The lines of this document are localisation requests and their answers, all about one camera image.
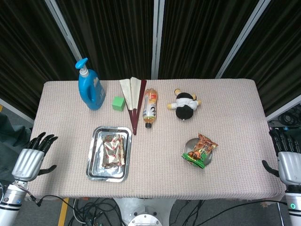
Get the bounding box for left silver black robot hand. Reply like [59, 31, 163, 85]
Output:
[11, 132, 58, 182]

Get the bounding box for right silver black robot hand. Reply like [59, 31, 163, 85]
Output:
[262, 129, 301, 186]

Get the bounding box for red gold snack packet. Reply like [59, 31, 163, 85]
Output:
[102, 134, 126, 168]

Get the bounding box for green orange snack bag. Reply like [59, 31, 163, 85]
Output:
[182, 133, 219, 169]

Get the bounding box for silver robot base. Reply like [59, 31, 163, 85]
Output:
[112, 197, 177, 226]

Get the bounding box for dark green fabric cover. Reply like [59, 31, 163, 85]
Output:
[0, 113, 32, 182]

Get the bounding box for rectangular steel tray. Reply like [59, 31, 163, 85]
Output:
[86, 126, 132, 182]

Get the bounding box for blue detergent pump bottle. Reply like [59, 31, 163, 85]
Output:
[75, 57, 106, 111]

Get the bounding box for round steel plate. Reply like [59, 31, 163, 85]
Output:
[183, 138, 214, 166]

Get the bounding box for black pleated partition panel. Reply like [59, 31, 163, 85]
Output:
[0, 0, 78, 118]
[56, 0, 156, 80]
[158, 0, 261, 80]
[223, 0, 301, 116]

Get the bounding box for green cube block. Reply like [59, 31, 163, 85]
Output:
[111, 96, 125, 111]

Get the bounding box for black white plush toy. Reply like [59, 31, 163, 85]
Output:
[167, 89, 202, 121]

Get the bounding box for folding fan, dark red ribs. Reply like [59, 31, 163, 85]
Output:
[119, 76, 147, 136]

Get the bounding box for pink woven tablecloth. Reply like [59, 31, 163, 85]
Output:
[25, 79, 286, 201]

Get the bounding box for orange drink plastic bottle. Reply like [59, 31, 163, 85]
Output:
[143, 88, 158, 129]

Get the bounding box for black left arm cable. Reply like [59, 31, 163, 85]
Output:
[30, 194, 79, 226]

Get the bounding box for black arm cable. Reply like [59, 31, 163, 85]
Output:
[218, 199, 288, 214]
[30, 194, 79, 226]

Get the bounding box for black equipment cable bundle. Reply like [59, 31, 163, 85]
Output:
[268, 110, 301, 132]

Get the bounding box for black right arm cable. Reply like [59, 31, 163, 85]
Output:
[218, 199, 288, 214]

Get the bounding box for black floor cable bundle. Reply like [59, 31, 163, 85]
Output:
[68, 197, 123, 226]

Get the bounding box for grey aluminium partition post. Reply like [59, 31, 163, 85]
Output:
[151, 0, 165, 80]
[215, 0, 271, 79]
[44, 0, 83, 62]

